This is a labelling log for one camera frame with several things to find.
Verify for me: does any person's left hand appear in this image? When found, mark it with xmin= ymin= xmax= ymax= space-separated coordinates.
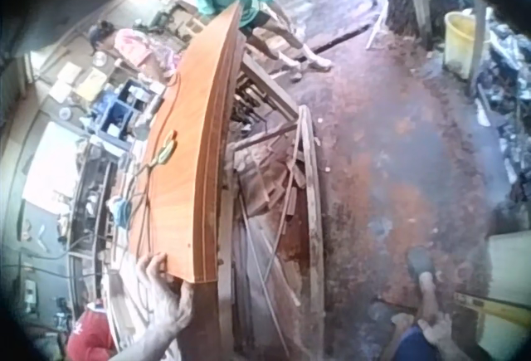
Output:
xmin=135 ymin=251 xmax=197 ymax=340

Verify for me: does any orange wooden board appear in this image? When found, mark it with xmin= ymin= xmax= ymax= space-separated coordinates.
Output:
xmin=124 ymin=0 xmax=244 ymax=285

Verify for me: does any teal cloth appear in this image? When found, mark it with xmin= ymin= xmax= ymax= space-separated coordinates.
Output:
xmin=108 ymin=195 xmax=134 ymax=230

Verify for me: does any green yellow hand tool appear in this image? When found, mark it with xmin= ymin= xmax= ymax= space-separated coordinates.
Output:
xmin=145 ymin=129 xmax=180 ymax=168

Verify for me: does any cluttered wooden workbench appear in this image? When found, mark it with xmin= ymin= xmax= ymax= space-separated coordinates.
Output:
xmin=18 ymin=51 xmax=167 ymax=337

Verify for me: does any blue plastic crate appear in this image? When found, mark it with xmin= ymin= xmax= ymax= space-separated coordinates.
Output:
xmin=90 ymin=79 xmax=155 ymax=139

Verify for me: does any yellow spirit level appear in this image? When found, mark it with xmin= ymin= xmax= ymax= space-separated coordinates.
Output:
xmin=453 ymin=291 xmax=531 ymax=321

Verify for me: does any white panel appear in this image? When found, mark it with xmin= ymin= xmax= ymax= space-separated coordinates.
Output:
xmin=485 ymin=231 xmax=531 ymax=298

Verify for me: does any heap of dark scrap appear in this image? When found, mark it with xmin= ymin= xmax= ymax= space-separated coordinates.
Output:
xmin=470 ymin=20 xmax=531 ymax=212

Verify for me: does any yellow plastic bucket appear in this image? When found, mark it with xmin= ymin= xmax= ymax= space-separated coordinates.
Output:
xmin=442 ymin=10 xmax=492 ymax=80

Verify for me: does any dark cable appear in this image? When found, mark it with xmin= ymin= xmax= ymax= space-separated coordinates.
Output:
xmin=131 ymin=71 xmax=180 ymax=259

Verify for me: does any wooden frame with scrap wood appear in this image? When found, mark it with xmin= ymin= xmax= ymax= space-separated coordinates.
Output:
xmin=218 ymin=52 xmax=328 ymax=361

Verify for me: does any grey wooden post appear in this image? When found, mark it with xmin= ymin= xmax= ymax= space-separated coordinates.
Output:
xmin=467 ymin=0 xmax=488 ymax=90

